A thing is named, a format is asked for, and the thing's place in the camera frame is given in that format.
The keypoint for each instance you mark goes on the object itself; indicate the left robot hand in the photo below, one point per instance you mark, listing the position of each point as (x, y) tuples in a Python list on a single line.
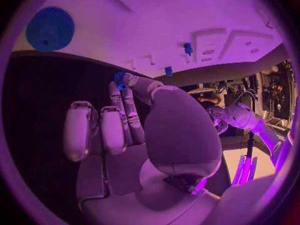
[(216, 119)]

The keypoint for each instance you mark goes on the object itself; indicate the white task board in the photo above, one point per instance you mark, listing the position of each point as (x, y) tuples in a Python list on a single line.
[(140, 28)]

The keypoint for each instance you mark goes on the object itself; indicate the workshop equipment rack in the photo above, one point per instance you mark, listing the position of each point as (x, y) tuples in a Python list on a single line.
[(277, 90)]

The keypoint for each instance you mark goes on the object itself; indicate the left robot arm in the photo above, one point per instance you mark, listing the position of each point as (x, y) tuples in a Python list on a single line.
[(243, 115)]

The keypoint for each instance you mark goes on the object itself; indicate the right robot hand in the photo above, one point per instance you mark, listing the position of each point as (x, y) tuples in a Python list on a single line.
[(178, 127)]

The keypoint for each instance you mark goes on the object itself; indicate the blue gear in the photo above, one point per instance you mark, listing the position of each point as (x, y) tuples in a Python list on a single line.
[(49, 29)]

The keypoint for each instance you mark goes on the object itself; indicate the blue peg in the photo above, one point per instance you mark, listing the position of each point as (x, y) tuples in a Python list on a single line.
[(120, 79), (168, 70), (187, 48)]

